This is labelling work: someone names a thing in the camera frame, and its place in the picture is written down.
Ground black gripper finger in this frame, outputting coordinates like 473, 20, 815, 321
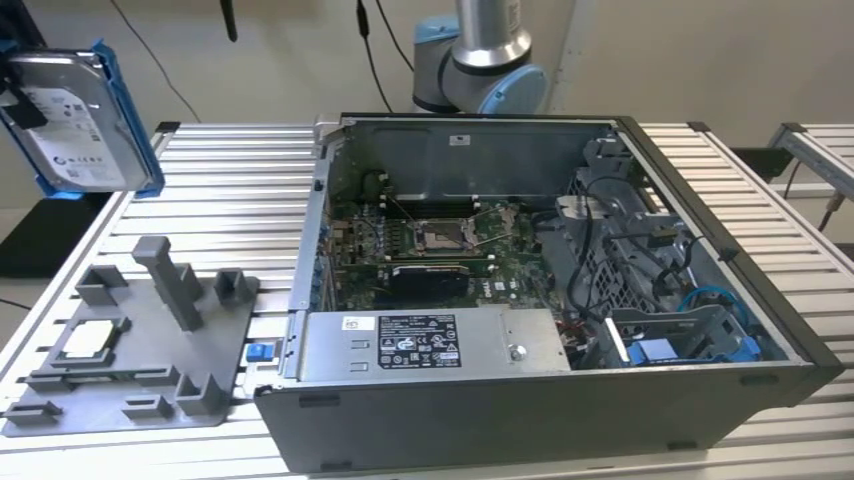
0, 64, 47, 129

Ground silver disk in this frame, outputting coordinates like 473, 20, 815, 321
0, 38, 167, 202

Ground blue disk bay clip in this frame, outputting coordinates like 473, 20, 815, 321
626, 339, 680, 363

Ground grey disk bay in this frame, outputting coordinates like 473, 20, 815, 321
596, 303, 764, 372

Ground black box beside table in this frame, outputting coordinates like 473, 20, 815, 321
0, 196, 103, 280

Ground black hanging antenna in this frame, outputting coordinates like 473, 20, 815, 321
218, 0, 241, 42

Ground silver CPU chip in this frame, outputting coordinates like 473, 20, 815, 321
57, 319, 130, 362

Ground grey plastic parts rack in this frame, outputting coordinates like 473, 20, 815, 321
0, 234, 262, 439

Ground silver power supply unit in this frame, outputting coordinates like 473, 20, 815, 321
297, 309, 574, 385

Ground CPU socket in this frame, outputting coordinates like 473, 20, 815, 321
406, 215, 490, 257

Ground black graphics card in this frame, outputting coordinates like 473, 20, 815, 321
385, 263, 473, 302

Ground green motherboard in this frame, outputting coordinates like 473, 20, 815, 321
325, 198, 569, 312

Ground black open PC case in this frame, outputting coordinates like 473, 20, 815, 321
253, 112, 848, 474

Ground grey metal drive cage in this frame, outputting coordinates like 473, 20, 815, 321
538, 138, 763, 321

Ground small black panel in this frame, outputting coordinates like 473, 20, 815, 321
729, 146, 795, 177

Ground metal slat side table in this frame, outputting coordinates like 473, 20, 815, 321
765, 122, 854, 201

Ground thin black wall cable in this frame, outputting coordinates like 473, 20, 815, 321
110, 0, 203, 122

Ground thick black wall cable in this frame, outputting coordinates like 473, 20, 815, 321
356, 0, 397, 112

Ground black internal power wire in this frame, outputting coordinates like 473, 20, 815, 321
572, 193, 606, 321

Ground black wire with connector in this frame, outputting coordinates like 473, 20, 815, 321
653, 228, 711, 302

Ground light blue data wire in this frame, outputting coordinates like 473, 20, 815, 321
679, 285, 745, 325

